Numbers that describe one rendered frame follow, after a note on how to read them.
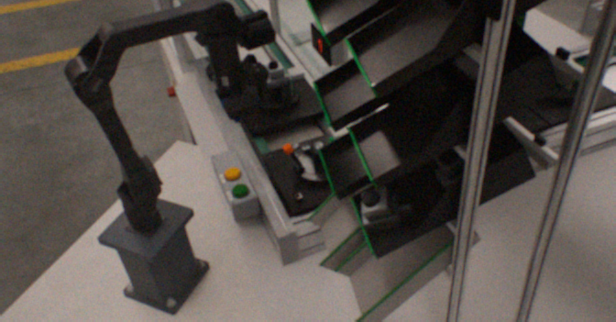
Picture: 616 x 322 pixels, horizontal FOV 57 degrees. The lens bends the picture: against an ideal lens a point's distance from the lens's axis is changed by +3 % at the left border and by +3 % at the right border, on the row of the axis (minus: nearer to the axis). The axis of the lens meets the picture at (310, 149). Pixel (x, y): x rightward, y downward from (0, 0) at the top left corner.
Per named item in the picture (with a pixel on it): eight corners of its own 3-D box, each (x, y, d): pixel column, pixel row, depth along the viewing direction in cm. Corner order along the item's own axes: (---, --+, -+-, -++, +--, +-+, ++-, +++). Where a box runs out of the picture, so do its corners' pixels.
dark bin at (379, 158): (377, 190, 81) (355, 160, 76) (353, 136, 91) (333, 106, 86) (559, 90, 76) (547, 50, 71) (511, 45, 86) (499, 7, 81)
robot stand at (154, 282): (123, 295, 129) (95, 238, 117) (162, 249, 139) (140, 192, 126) (174, 316, 124) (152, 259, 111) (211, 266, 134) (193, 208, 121)
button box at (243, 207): (235, 222, 139) (231, 205, 135) (214, 172, 154) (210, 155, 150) (261, 213, 141) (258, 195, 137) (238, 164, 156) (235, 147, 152)
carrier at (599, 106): (550, 130, 150) (560, 91, 141) (493, 86, 167) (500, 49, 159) (625, 105, 155) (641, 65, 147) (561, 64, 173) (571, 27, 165)
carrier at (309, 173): (293, 218, 131) (288, 181, 123) (261, 160, 149) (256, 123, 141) (383, 187, 137) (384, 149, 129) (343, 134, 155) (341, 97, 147)
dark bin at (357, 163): (339, 201, 102) (320, 178, 97) (323, 156, 112) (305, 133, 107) (477, 124, 97) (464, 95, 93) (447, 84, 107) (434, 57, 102)
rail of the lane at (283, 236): (282, 266, 132) (278, 236, 125) (198, 84, 197) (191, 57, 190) (303, 258, 134) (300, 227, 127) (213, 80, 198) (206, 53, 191)
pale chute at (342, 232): (335, 272, 114) (319, 266, 112) (320, 226, 124) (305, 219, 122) (433, 183, 104) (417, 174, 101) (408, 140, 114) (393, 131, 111)
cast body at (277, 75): (268, 91, 161) (265, 70, 156) (263, 83, 164) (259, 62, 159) (294, 83, 163) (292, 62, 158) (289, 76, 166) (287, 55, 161)
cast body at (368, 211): (368, 234, 95) (351, 212, 90) (368, 213, 98) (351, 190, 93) (415, 223, 91) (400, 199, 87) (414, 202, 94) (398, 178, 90)
